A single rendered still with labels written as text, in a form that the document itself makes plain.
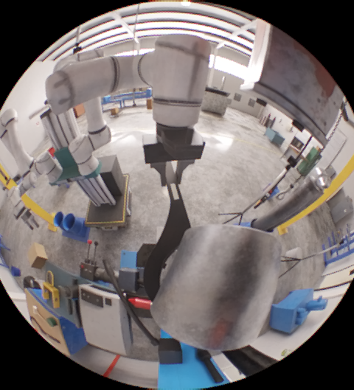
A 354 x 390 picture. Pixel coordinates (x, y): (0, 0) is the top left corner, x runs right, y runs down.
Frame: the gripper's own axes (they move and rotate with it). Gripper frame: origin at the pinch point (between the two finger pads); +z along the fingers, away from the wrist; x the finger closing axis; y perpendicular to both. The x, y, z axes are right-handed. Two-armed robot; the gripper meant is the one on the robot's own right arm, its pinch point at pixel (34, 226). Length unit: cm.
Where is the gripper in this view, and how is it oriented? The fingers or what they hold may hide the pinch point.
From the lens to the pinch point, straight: 112.4
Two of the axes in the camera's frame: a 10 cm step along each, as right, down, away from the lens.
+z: 1.5, 8.0, 5.8
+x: -9.5, 2.9, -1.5
